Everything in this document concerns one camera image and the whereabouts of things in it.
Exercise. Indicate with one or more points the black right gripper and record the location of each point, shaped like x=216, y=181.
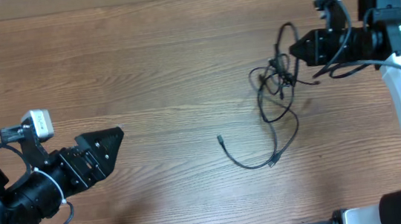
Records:
x=315, y=40

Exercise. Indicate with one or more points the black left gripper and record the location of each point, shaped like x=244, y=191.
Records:
x=82, y=176

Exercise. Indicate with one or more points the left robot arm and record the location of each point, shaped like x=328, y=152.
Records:
x=50, y=179

